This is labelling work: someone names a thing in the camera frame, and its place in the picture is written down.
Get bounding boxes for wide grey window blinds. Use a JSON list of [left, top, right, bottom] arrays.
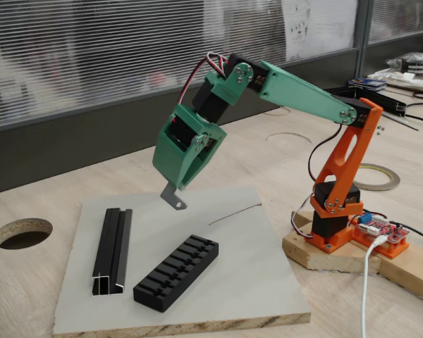
[[0, 0, 359, 124]]

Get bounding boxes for grey board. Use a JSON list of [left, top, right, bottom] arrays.
[[52, 186, 312, 335]]

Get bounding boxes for black slotted plastic block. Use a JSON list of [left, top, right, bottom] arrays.
[[133, 234, 220, 313]]

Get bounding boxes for red controller board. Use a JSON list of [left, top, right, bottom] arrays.
[[354, 210, 409, 244]]

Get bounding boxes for white plastic part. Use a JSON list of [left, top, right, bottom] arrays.
[[368, 69, 415, 82]]

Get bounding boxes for clear tape roll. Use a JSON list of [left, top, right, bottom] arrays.
[[354, 163, 401, 192]]

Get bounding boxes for black and white device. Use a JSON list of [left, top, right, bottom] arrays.
[[386, 52, 423, 77]]

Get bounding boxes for wooden base block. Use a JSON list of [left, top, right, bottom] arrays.
[[281, 210, 382, 275]]

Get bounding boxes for blue card stack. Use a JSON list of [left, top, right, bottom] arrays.
[[348, 77, 388, 93]]

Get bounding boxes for thick plywood plank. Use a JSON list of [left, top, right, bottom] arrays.
[[373, 242, 423, 307]]

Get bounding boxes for striped base servo wire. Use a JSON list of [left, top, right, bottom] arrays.
[[290, 123, 343, 240]]

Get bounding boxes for white cable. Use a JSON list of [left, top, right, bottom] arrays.
[[359, 234, 389, 338]]

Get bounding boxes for white paper sheet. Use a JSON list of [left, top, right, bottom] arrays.
[[281, 0, 360, 65]]

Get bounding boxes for black profile rail with slot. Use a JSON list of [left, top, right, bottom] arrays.
[[326, 86, 408, 118]]

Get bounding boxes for narrow grey window blinds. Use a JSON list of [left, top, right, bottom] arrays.
[[368, 0, 423, 45]]

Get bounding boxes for small grey metal bracket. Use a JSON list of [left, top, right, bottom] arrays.
[[161, 182, 188, 211]]

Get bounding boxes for thin grey rod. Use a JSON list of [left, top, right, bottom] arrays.
[[382, 114, 420, 132]]

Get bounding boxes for striped wrist servo wire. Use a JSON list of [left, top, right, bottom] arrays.
[[179, 51, 231, 104]]

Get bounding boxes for black aluminium profile rail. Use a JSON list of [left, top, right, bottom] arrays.
[[91, 207, 133, 299]]

